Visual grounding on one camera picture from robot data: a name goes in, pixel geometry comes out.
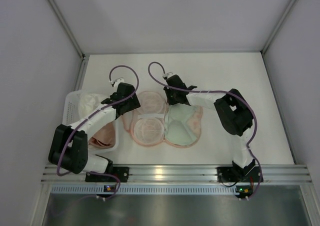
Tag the floral pink laundry bag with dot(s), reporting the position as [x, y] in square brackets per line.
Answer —
[146, 124]

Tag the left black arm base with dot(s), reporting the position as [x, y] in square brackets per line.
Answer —
[122, 173]

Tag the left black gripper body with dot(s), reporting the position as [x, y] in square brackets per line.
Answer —
[131, 104]

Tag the aluminium mounting rail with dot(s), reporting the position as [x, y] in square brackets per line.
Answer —
[184, 174]

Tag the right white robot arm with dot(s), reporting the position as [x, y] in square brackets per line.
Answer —
[233, 113]

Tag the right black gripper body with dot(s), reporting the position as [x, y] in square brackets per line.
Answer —
[173, 98]

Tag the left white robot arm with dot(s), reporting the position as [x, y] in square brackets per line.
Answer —
[69, 148]

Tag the mint green bra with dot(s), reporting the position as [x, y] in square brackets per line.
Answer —
[182, 125]

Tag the white and pink garments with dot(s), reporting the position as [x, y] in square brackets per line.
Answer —
[104, 138]

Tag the white slotted cable duct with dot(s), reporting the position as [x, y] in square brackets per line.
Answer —
[150, 189]

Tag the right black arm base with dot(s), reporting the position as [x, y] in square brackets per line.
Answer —
[235, 174]

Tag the white plastic basket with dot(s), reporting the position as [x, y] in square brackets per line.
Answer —
[71, 115]

